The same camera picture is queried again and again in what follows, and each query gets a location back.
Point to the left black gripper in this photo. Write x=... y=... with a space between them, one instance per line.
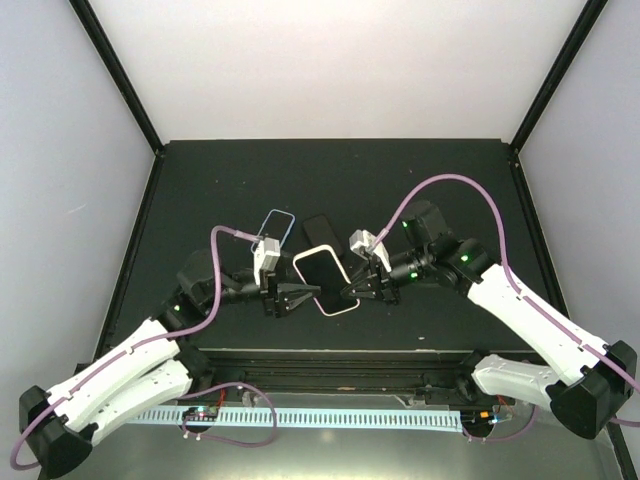
x=271 y=290

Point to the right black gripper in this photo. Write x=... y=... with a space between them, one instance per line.
x=381 y=282

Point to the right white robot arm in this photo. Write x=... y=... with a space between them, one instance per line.
x=584 y=380

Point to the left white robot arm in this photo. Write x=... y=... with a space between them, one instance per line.
x=156 y=363

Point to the black phone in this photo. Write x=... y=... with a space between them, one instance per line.
x=319 y=231

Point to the phone in blue case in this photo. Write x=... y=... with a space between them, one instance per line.
x=277 y=225

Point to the black foam table mat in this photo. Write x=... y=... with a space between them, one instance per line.
x=356 y=184

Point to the left circuit board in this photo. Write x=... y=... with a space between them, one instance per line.
x=200 y=414

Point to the circuit board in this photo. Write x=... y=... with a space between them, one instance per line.
x=479 y=417
x=200 y=414

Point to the right circuit board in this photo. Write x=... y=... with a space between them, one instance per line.
x=479 y=417

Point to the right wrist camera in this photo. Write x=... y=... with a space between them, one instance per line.
x=364 y=244

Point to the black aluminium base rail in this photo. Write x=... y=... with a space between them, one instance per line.
x=320 y=372

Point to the white slotted cable duct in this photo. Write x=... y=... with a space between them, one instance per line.
x=311 y=418

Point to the left black frame post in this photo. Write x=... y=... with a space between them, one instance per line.
x=89 y=20

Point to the black frame post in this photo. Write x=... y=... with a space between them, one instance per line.
x=89 y=20
x=580 y=31

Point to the right black frame post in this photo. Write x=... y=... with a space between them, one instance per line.
x=580 y=31

